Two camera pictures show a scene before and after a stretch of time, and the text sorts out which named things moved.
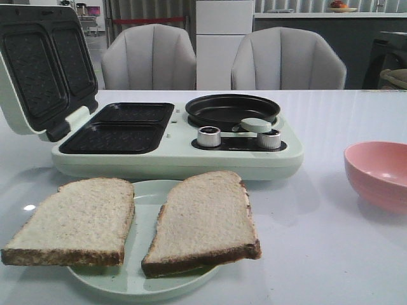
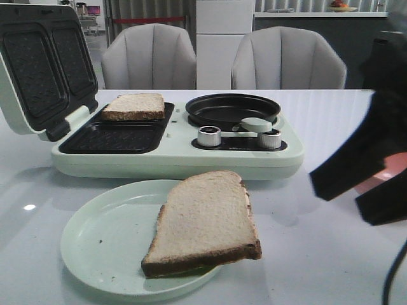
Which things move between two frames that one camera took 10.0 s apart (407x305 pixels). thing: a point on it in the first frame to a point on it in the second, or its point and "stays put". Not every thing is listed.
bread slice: x=84 y=222 to x=135 y=106
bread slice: x=206 y=220 stays put
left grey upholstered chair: x=149 y=57 stays put
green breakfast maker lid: x=46 y=70 stays put
